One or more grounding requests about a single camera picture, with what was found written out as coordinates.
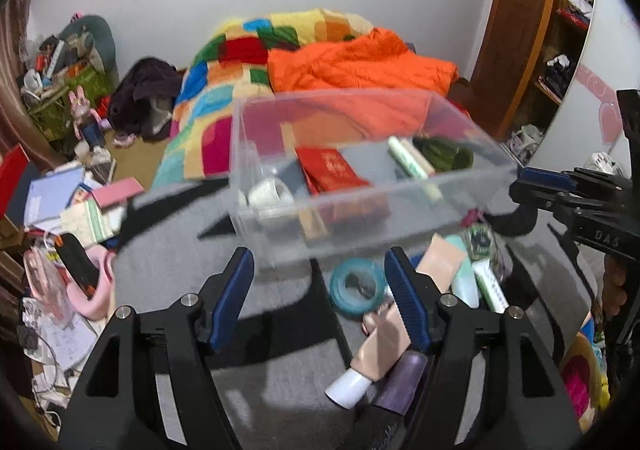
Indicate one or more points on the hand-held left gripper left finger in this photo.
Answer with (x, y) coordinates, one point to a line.
(232, 300)

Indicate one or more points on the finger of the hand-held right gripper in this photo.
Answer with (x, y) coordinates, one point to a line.
(537, 195)
(542, 178)

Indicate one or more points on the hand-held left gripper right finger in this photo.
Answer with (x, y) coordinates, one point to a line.
(407, 300)

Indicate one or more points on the clear plastic storage box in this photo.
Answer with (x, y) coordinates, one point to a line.
(350, 225)

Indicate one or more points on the person's right hand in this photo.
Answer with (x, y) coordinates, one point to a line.
(614, 287)

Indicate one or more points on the pile of white shoes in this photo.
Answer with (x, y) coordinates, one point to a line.
(525, 140)

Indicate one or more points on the beige flat packet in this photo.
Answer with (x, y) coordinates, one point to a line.
(442, 260)

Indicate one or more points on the mint green tube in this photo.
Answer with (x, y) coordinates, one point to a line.
(465, 285)

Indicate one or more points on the beige tube with white cap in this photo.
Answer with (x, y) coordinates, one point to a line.
(375, 355)

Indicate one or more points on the teal tape roll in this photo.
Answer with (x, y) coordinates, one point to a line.
(340, 300)

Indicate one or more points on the green patterned pouch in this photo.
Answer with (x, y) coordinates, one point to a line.
(480, 240)

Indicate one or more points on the white and green tube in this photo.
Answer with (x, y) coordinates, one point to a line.
(407, 158)
(490, 285)

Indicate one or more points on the purple tube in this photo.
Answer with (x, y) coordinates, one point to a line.
(400, 385)

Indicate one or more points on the dark green bottle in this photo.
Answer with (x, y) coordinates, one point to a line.
(445, 153)

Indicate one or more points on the white jar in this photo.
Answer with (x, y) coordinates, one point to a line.
(270, 195)

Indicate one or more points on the wooden shelf unit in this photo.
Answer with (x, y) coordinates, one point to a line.
(560, 60)

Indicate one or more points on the white wardrobe door pink print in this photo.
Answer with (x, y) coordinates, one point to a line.
(600, 55)

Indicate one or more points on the colourful plush toy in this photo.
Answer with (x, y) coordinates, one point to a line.
(580, 380)

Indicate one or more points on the brown wooden door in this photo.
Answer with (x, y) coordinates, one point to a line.
(515, 30)

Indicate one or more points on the red booklet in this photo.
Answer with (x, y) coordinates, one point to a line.
(330, 170)

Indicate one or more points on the pink book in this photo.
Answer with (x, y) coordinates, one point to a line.
(117, 191)

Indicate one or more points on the black flat case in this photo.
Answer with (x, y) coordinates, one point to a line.
(77, 260)

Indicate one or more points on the green and white book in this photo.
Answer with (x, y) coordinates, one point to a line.
(90, 222)

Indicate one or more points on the pile of white papers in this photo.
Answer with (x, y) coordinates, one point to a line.
(60, 340)

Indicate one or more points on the clear pink plastic item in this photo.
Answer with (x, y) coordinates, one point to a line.
(45, 285)

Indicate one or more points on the pink shoe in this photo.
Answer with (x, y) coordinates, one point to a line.
(122, 140)

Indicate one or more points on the pale blue book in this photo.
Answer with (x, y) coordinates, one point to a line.
(47, 200)

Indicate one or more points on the colourful patchwork blanket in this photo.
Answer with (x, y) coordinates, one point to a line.
(220, 80)

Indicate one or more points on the orange blanket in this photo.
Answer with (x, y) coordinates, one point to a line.
(350, 65)

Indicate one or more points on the dark clothes pile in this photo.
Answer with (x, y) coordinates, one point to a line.
(145, 85)

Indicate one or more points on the pink rabbit doll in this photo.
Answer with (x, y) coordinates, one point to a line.
(82, 108)

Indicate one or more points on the red box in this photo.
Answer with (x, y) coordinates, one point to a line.
(12, 175)

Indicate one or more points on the green bag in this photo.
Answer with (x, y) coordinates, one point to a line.
(50, 115)

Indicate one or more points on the grey-green cushioned chair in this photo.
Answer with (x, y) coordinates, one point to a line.
(100, 35)

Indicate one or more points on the brown curtain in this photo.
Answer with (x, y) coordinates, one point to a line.
(15, 80)

